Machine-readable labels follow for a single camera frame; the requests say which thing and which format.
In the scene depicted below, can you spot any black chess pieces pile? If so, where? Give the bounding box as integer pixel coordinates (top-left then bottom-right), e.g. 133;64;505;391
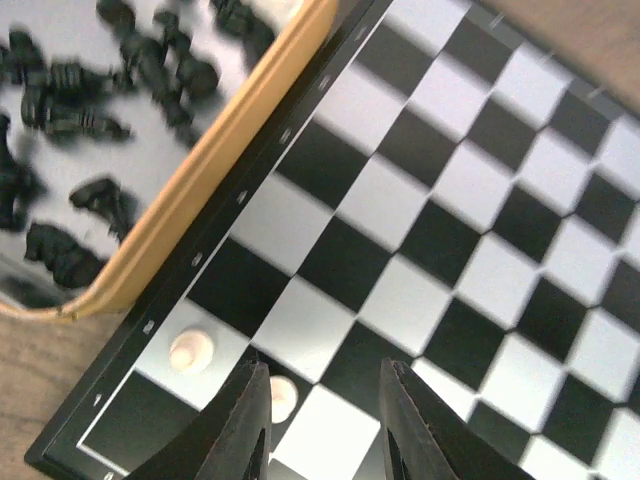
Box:
1;1;301;308

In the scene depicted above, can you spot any black and silver chessboard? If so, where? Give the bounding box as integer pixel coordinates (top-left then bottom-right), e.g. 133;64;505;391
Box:
25;1;639;479

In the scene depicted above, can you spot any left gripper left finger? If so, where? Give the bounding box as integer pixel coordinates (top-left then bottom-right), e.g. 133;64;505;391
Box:
129;361;272;480

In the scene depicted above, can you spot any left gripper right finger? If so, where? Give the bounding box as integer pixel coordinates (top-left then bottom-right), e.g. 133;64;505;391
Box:
379;358;531;480

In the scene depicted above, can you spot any white pawn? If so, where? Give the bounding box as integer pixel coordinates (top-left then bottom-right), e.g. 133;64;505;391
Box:
168;326;216;375
270;375;299;424

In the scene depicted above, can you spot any yellow tin tray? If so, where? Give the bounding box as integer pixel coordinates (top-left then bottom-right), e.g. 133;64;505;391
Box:
1;0;338;322

